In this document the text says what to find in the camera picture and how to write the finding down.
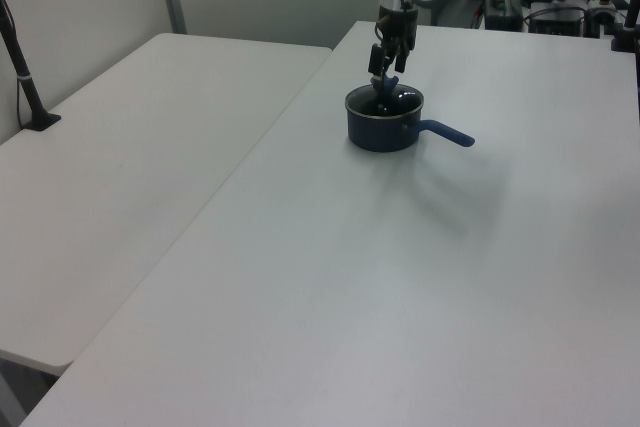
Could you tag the black computer box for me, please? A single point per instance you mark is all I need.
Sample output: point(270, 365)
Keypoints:
point(557, 22)

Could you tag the glass lid with blue knob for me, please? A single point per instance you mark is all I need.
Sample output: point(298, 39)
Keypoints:
point(385, 89)

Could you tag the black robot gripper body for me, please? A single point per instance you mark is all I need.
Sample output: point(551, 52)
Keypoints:
point(400, 27)

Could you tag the black camera pole with clamp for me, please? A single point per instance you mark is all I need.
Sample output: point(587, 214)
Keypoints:
point(629, 22)

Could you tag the white side table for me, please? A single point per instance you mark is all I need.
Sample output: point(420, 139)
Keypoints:
point(125, 172)

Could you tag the black box with green light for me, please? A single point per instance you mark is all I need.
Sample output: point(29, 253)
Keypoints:
point(502, 14)

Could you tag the dark blue saucepan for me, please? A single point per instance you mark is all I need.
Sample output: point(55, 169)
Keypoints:
point(382, 132)

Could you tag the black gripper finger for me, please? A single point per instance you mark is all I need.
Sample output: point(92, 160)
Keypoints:
point(375, 58)
point(401, 61)

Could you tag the black camera pole with base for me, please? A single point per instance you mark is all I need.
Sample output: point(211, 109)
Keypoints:
point(27, 92)

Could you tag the white device with red button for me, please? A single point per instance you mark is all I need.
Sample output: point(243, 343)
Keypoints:
point(602, 9)

